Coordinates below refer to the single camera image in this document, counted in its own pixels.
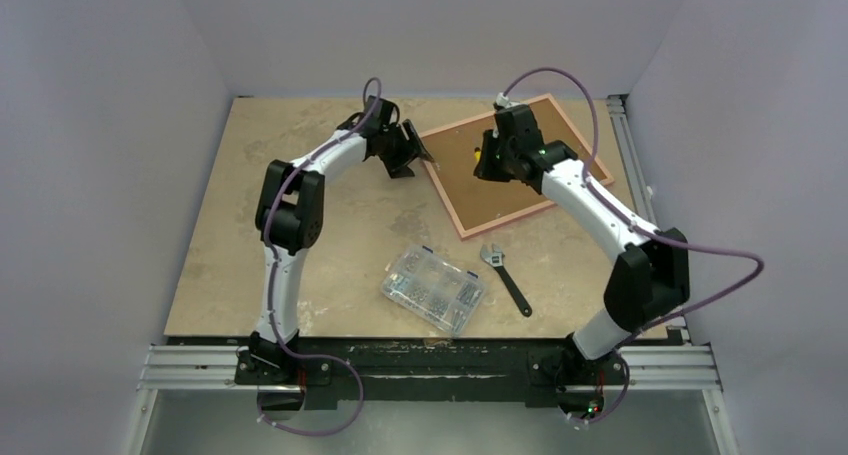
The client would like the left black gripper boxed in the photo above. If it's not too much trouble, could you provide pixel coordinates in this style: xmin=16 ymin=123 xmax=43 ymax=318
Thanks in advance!
xmin=380 ymin=122 xmax=433 ymax=179

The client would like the pink picture frame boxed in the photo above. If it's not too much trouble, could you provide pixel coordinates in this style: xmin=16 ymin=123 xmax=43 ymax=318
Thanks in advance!
xmin=420 ymin=94 xmax=615 ymax=240

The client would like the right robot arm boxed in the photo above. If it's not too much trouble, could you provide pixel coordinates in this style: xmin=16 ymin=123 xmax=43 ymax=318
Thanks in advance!
xmin=474 ymin=104 xmax=690 ymax=382

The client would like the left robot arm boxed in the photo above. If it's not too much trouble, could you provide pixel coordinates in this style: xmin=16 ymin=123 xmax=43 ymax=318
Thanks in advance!
xmin=238 ymin=96 xmax=432 ymax=384

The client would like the clear screw organizer box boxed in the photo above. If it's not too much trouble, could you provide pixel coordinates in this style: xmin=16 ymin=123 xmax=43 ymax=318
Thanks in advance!
xmin=380 ymin=245 xmax=486 ymax=338

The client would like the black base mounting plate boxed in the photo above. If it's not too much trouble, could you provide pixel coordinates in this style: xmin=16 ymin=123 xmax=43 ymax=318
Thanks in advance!
xmin=142 ymin=337 xmax=702 ymax=415

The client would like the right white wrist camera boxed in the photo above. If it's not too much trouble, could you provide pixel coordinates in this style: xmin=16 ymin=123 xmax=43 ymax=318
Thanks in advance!
xmin=493 ymin=92 xmax=515 ymax=110

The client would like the adjustable wrench black handle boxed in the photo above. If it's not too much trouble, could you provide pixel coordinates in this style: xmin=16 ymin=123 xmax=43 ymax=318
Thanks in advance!
xmin=480 ymin=244 xmax=533 ymax=317

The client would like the aluminium rail right side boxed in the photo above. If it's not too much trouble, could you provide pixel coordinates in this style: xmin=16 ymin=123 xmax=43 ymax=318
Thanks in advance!
xmin=606 ymin=94 xmax=690 ymax=331

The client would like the aluminium rail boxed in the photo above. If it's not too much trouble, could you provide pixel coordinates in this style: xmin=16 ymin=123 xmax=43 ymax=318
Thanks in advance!
xmin=606 ymin=94 xmax=690 ymax=331
xmin=139 ymin=340 xmax=720 ymax=391

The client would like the aluminium rail front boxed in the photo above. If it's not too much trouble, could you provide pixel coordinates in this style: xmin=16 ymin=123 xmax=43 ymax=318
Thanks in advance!
xmin=139 ymin=340 xmax=720 ymax=391

